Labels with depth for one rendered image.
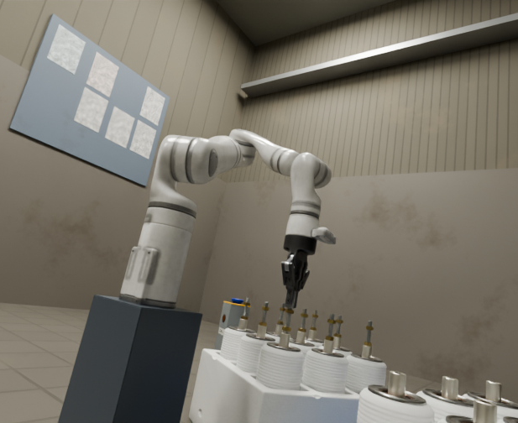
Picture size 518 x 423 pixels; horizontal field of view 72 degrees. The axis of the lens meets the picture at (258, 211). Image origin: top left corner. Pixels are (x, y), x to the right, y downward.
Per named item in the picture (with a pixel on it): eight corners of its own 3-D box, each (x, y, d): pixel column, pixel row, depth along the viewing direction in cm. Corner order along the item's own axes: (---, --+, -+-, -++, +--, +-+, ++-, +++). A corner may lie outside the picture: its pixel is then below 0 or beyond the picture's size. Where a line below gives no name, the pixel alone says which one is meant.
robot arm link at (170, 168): (159, 125, 68) (136, 210, 64) (206, 130, 67) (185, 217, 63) (175, 145, 77) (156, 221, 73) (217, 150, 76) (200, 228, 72)
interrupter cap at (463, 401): (457, 409, 49) (458, 404, 49) (411, 392, 56) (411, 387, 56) (489, 410, 52) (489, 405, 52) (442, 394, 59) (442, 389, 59)
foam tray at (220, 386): (245, 502, 62) (263, 391, 66) (187, 416, 97) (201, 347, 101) (405, 491, 77) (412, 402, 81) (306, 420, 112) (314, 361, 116)
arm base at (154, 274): (144, 305, 58) (170, 206, 62) (112, 297, 63) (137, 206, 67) (185, 310, 65) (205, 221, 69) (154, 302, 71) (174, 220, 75)
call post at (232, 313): (210, 409, 105) (230, 304, 112) (202, 402, 112) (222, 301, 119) (232, 411, 108) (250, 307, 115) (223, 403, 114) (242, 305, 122)
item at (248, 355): (233, 424, 78) (248, 338, 82) (222, 408, 87) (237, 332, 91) (273, 426, 81) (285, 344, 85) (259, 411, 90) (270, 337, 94)
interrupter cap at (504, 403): (505, 410, 54) (505, 406, 54) (457, 394, 61) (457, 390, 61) (531, 412, 57) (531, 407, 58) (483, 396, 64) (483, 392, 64)
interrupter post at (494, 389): (496, 405, 58) (497, 383, 58) (481, 400, 60) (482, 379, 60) (504, 405, 59) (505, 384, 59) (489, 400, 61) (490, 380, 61)
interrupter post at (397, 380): (397, 400, 47) (399, 374, 48) (383, 394, 49) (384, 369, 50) (409, 401, 48) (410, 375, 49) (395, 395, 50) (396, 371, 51)
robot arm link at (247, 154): (228, 160, 117) (201, 168, 93) (233, 132, 115) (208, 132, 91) (254, 167, 116) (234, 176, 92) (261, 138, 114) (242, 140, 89)
